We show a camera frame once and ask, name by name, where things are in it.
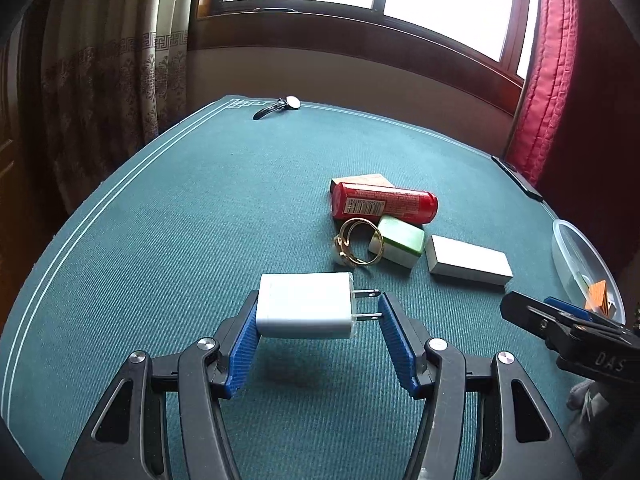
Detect wooden framed window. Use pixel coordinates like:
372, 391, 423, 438
187, 0, 543, 111

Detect clear plastic container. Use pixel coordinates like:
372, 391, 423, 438
551, 219, 626, 326

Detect beige patterned curtain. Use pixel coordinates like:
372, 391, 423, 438
40, 0, 193, 211

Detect gold key rings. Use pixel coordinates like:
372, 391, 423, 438
332, 217, 385, 267

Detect green table cloth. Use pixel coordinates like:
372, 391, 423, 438
0, 94, 626, 480

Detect white rectangular box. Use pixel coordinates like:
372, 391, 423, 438
427, 234, 514, 287

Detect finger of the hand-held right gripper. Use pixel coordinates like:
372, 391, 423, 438
544, 297, 616, 323
501, 291, 571, 356

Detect white and green box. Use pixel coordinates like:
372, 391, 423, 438
368, 215, 427, 271

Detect black phone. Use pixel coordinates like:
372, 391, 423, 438
491, 155, 544, 202

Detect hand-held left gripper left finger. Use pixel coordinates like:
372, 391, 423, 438
62, 290, 261, 480

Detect red quilted curtain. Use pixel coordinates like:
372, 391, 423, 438
510, 0, 581, 186

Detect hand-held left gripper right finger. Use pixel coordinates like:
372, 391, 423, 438
377, 292, 583, 480

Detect person's right hand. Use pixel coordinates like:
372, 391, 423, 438
567, 382, 618, 466

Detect black strap wristwatch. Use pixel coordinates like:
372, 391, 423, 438
253, 96, 302, 121

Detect brown small box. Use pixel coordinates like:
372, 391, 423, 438
330, 172, 396, 195

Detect brown wooden door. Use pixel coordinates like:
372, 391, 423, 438
0, 35, 66, 271

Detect wooden wedge block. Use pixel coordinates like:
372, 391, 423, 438
585, 280, 617, 318

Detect red candy tube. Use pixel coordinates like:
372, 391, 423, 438
331, 181, 439, 224

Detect white charger plug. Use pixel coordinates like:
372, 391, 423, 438
255, 272, 383, 341

